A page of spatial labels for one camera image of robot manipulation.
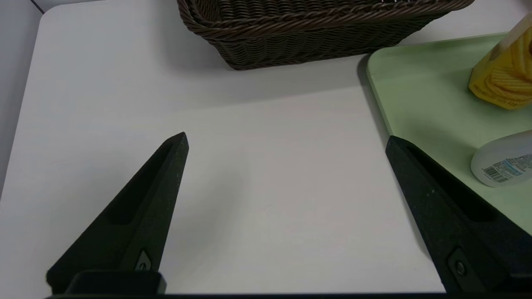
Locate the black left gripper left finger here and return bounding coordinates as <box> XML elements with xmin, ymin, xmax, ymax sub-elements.
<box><xmin>46</xmin><ymin>132</ymin><xmax>190</xmax><ymax>292</ymax></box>

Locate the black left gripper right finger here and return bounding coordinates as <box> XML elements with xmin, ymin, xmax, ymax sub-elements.
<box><xmin>385</xmin><ymin>136</ymin><xmax>532</xmax><ymax>293</ymax></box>

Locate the white bottle with clear cap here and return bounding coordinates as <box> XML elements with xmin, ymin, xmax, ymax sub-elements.
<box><xmin>470</xmin><ymin>130</ymin><xmax>532</xmax><ymax>188</ymax></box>

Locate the yellow snack box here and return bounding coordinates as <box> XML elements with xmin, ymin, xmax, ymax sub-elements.
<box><xmin>468</xmin><ymin>12</ymin><xmax>532</xmax><ymax>111</ymax></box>

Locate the dark brown wicker basket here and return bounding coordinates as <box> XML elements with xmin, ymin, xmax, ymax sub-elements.
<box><xmin>177</xmin><ymin>0</ymin><xmax>475</xmax><ymax>71</ymax></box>

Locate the light green plastic tray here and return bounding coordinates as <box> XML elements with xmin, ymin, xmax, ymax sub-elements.
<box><xmin>367</xmin><ymin>32</ymin><xmax>532</xmax><ymax>235</ymax></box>

